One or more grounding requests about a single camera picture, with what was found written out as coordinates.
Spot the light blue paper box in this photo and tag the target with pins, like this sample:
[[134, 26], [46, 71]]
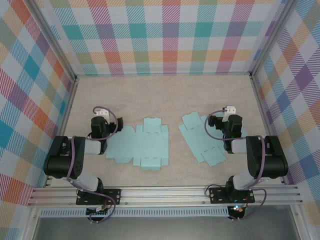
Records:
[[200, 140], [150, 145]]

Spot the aluminium mounting rail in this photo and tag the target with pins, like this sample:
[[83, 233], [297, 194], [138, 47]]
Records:
[[162, 196]]

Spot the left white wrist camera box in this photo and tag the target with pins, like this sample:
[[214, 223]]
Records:
[[103, 113]]

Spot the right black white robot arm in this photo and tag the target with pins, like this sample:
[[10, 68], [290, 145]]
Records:
[[272, 162]]

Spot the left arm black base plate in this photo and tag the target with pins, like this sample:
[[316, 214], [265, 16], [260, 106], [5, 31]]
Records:
[[113, 196]]

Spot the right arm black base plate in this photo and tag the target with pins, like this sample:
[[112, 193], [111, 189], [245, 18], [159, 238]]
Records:
[[217, 195]]

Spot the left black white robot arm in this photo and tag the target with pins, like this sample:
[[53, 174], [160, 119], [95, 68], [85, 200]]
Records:
[[57, 162]]

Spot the aluminium table edge rail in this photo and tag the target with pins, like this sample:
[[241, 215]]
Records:
[[61, 132], [267, 125]]

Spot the aluminium frame post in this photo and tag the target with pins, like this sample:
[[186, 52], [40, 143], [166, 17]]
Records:
[[55, 42], [272, 37]]

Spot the grey metal panel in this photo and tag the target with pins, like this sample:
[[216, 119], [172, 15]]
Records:
[[162, 228]]

